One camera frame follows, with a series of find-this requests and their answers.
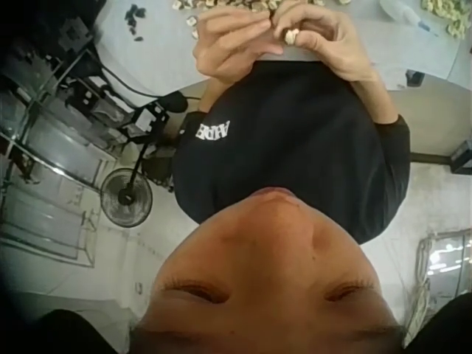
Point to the black machine frame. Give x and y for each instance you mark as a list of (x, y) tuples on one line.
[(48, 40)]

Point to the row of beige pieces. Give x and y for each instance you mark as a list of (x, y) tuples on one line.
[(236, 3)]

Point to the heap of pale yellow pieces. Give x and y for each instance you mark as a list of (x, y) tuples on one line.
[(448, 16)]

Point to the glass display cabinet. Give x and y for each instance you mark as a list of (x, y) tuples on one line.
[(48, 166)]

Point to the small black flat object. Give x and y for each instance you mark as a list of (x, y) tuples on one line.
[(416, 76)]

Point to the black box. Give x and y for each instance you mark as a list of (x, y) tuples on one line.
[(462, 156)]

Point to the person's right hand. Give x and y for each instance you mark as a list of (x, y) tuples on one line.
[(343, 48)]

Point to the beige square piece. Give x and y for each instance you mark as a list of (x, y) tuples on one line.
[(194, 34), (192, 21)]

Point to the group of dark small pieces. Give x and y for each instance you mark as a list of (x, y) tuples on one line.
[(134, 18)]

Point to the glass case with metal frame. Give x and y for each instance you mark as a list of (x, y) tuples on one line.
[(446, 273)]

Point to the black floor fan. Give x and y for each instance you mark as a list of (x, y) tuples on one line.
[(127, 197)]

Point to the person's left hand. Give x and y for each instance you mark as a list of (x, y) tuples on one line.
[(225, 51)]

